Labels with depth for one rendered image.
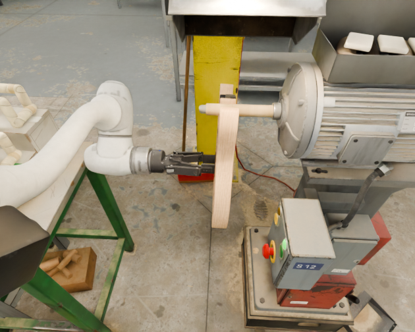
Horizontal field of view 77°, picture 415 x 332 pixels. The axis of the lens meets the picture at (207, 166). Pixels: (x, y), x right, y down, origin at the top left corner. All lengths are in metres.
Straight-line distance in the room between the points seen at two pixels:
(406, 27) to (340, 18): 0.16
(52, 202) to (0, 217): 0.84
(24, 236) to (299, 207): 0.60
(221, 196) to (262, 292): 0.85
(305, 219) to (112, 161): 0.57
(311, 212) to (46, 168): 0.59
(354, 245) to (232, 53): 1.14
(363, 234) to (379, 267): 1.15
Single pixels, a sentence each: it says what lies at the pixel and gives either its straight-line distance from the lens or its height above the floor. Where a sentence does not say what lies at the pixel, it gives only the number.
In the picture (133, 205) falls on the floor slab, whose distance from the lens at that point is 2.11.
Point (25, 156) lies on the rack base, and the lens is 1.12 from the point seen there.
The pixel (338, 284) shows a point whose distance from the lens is 1.22.
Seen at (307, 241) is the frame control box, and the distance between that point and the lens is 0.65.
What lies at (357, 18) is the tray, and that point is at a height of 1.46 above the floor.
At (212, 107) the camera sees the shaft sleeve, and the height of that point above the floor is 1.26.
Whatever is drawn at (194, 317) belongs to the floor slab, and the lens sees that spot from 1.71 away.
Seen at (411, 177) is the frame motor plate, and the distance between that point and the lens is 0.91.
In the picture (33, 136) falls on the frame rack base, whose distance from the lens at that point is 1.10.
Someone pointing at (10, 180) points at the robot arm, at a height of 1.35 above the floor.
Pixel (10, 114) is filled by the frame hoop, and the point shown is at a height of 1.16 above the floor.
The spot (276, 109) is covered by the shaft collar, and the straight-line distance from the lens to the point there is 0.72.
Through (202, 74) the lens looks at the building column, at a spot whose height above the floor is 0.91.
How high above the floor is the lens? 1.66
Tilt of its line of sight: 46 degrees down
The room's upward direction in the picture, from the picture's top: straight up
